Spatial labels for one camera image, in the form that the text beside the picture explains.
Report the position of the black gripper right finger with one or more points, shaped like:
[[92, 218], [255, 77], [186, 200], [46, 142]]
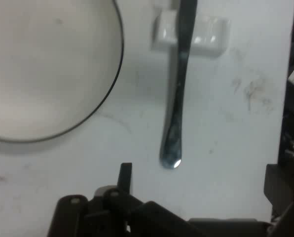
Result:
[[287, 197]]

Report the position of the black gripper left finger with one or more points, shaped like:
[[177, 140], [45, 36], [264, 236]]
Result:
[[100, 217]]

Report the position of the metal table knife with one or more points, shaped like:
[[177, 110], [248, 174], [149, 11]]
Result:
[[177, 103]]

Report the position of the white plate with black rim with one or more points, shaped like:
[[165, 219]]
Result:
[[50, 64]]

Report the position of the white ceramic cutlery rest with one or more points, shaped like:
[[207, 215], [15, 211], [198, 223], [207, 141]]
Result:
[[207, 42]]

